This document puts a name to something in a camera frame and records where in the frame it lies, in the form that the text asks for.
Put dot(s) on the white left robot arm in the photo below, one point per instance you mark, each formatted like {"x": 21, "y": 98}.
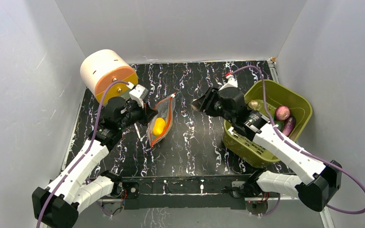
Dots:
{"x": 59, "y": 204}

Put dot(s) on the dark green toy avocado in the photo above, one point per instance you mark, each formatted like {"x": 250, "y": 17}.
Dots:
{"x": 280, "y": 125}

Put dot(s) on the white orange cylindrical drum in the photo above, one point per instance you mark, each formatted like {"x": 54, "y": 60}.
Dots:
{"x": 102, "y": 68}

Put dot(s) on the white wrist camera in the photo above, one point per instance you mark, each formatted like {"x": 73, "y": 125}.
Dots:
{"x": 137, "y": 93}
{"x": 231, "y": 82}

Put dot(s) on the green white pen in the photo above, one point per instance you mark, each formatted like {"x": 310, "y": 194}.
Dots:
{"x": 137, "y": 131}

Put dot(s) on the yellow toy lemon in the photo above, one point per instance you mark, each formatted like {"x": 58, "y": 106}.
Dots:
{"x": 158, "y": 127}

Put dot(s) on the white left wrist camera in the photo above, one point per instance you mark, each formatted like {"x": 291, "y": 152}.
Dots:
{"x": 137, "y": 93}

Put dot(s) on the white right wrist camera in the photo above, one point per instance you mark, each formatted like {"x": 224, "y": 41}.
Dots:
{"x": 231, "y": 82}

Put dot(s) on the pink toy onion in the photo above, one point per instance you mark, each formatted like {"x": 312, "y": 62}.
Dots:
{"x": 282, "y": 113}

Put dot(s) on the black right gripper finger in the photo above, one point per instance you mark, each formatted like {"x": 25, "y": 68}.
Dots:
{"x": 210, "y": 95}
{"x": 204, "y": 107}

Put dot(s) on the purple toy eggplant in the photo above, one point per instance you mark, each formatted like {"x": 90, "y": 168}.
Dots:
{"x": 289, "y": 125}

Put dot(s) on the olive green plastic basket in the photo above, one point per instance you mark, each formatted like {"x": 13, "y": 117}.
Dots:
{"x": 277, "y": 95}

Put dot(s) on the beige toy garlic bulb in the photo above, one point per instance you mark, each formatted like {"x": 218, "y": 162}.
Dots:
{"x": 253, "y": 104}

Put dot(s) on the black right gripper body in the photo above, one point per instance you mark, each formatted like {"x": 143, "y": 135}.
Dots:
{"x": 211, "y": 102}

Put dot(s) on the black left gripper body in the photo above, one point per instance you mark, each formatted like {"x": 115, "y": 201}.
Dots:
{"x": 135, "y": 114}

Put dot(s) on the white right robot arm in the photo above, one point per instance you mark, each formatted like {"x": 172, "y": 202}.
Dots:
{"x": 314, "y": 182}

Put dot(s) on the clear orange zip top bag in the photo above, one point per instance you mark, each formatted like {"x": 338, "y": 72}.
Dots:
{"x": 165, "y": 110}

